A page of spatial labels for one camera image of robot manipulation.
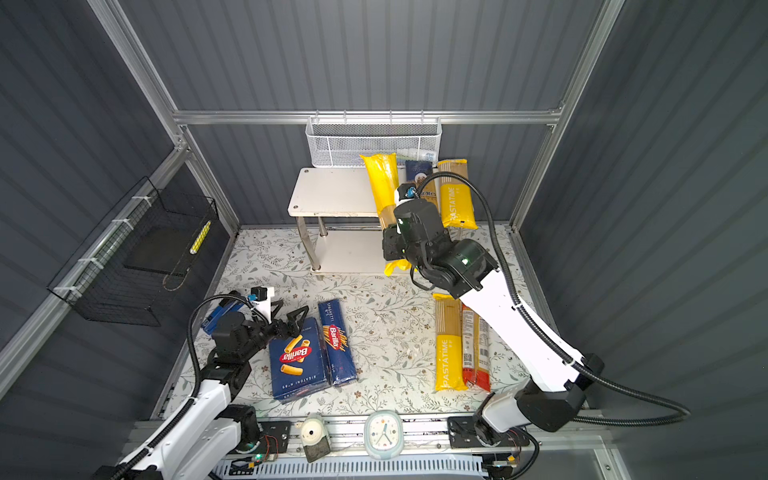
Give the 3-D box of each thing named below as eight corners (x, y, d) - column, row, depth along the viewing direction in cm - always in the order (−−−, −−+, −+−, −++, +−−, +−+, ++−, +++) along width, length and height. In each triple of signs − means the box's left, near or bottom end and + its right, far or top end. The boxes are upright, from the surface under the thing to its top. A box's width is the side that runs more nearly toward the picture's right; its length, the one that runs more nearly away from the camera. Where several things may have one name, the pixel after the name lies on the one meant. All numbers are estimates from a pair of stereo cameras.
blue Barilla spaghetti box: (334, 388, 83) (331, 383, 80) (320, 310, 99) (318, 303, 96) (357, 380, 85) (356, 375, 81) (340, 305, 100) (339, 298, 97)
